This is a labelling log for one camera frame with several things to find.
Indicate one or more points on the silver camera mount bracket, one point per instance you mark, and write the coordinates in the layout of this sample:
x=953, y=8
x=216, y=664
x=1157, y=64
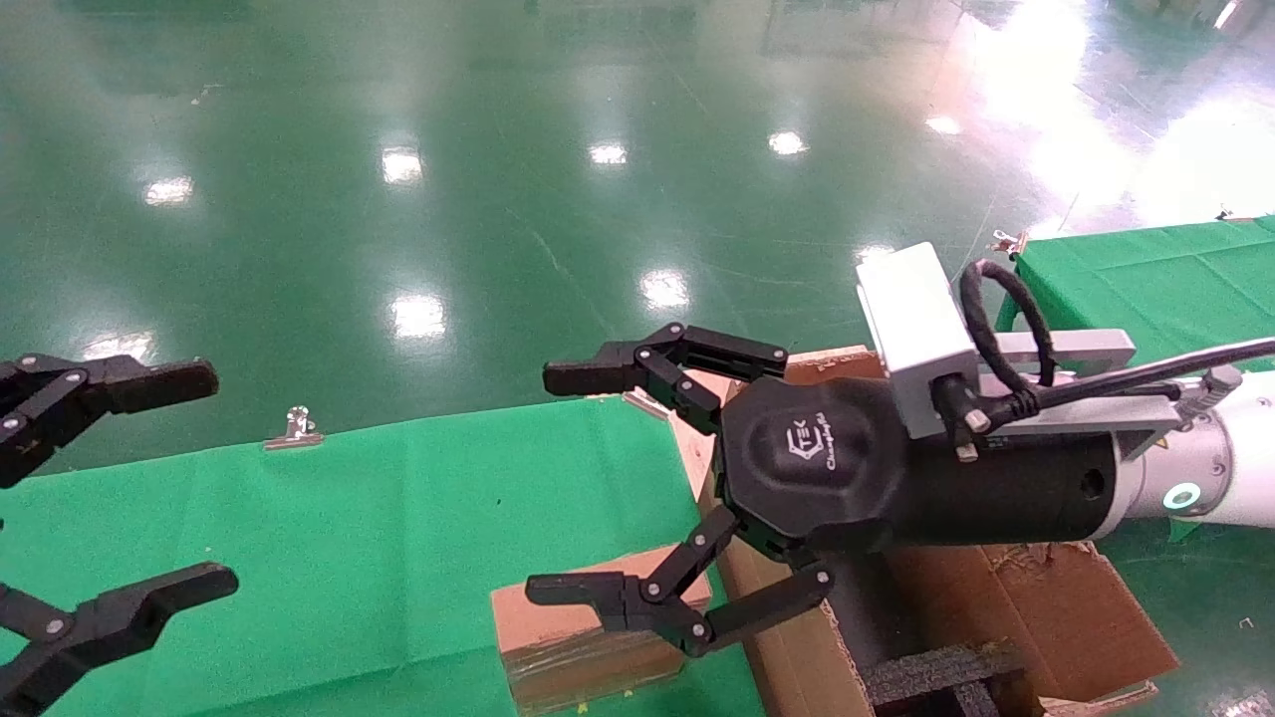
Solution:
x=1076, y=349

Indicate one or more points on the large open cardboard carton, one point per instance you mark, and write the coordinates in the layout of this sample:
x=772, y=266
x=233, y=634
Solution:
x=1046, y=617

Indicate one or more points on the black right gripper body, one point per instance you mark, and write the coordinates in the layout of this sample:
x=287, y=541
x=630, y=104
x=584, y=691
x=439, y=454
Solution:
x=847, y=468

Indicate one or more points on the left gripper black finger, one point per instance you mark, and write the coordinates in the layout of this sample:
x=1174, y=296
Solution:
x=129, y=612
x=129, y=383

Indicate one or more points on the small brown cardboard box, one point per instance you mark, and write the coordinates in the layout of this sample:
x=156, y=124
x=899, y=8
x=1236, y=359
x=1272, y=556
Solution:
x=578, y=669

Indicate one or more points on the black foam insert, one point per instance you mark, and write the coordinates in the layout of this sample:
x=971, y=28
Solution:
x=926, y=677

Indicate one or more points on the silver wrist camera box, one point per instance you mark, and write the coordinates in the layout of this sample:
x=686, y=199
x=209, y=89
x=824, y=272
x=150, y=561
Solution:
x=911, y=319

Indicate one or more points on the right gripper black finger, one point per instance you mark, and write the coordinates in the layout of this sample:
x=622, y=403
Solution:
x=647, y=602
x=637, y=363

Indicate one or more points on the large green table cloth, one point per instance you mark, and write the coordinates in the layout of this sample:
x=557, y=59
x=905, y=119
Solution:
x=349, y=548

